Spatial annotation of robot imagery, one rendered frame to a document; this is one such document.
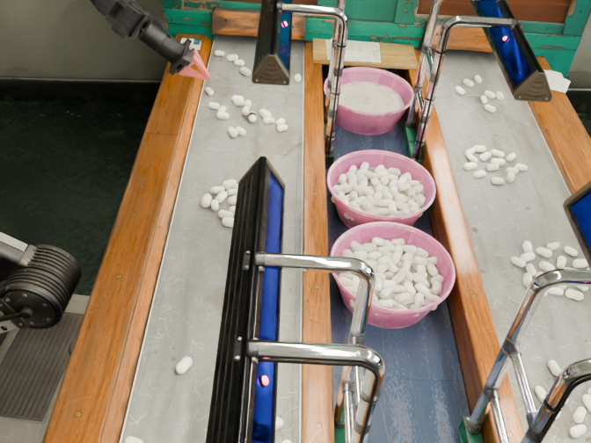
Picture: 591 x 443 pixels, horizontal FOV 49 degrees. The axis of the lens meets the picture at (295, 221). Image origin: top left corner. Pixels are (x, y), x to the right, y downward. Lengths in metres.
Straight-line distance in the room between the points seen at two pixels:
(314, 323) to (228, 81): 0.97
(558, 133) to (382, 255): 0.73
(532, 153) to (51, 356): 1.34
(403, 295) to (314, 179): 0.39
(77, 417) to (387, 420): 0.55
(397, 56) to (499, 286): 0.95
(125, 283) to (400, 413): 0.59
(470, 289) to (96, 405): 0.76
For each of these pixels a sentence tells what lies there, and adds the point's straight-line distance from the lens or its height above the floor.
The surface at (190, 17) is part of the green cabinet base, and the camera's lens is 2.23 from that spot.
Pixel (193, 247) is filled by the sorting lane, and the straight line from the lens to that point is 1.45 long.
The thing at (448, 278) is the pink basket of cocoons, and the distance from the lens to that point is 1.44.
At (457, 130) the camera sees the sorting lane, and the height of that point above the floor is 0.74.
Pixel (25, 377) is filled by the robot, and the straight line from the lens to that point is 1.62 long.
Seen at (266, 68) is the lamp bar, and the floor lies 1.08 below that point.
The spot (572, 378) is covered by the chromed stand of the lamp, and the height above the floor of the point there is 1.10.
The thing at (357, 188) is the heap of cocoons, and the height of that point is 0.74.
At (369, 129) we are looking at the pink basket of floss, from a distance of 1.93.
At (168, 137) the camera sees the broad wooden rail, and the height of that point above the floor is 0.76.
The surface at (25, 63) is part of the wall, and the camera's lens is 3.37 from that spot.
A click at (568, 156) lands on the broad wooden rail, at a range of 1.90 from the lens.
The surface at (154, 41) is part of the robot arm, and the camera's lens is 1.74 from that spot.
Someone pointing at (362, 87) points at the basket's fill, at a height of 0.73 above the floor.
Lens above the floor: 1.75
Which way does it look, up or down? 42 degrees down
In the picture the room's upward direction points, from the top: 5 degrees clockwise
